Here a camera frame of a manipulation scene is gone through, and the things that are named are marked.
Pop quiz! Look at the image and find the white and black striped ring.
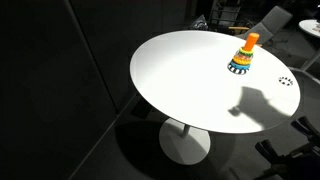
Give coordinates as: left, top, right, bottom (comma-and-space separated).
277, 76, 295, 87

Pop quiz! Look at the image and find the black white striped stacker base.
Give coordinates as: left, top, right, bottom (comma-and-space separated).
227, 63, 250, 76

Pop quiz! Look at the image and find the patterned dark cushion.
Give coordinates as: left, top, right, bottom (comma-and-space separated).
189, 14, 210, 32

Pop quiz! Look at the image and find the white table pedestal base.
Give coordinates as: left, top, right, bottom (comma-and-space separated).
158, 118, 212, 166

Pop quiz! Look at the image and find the blue ring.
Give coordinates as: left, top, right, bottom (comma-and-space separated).
229, 60, 251, 71

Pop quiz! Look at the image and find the orange yellow ring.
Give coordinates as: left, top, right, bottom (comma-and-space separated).
232, 55, 252, 66

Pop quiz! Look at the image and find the clear plastic bead ring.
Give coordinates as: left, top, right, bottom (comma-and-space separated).
235, 50, 254, 62

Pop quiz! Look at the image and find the green scalloped ring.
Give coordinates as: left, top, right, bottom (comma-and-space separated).
238, 46, 255, 57

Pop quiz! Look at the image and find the black metal chair frame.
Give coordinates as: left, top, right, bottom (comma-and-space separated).
209, 0, 249, 33

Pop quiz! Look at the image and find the orange stacking post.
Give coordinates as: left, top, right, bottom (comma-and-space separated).
242, 32, 261, 53

